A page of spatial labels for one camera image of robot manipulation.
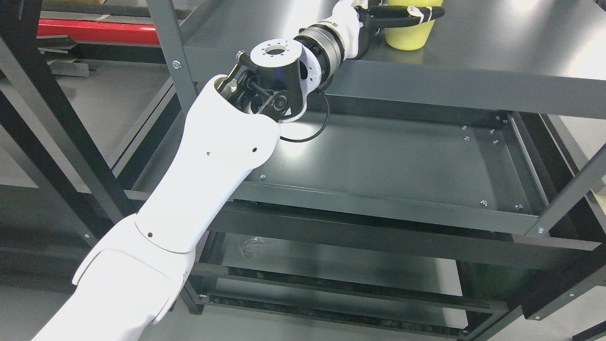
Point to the red metal beam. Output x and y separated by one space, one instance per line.
98 31

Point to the yellow plastic cup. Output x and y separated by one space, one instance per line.
414 37

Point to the black metal shelf rack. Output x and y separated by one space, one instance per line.
70 198

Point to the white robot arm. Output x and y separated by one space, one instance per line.
134 274

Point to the grey metal shelf unit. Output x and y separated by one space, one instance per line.
447 162

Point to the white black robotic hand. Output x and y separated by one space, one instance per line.
357 22

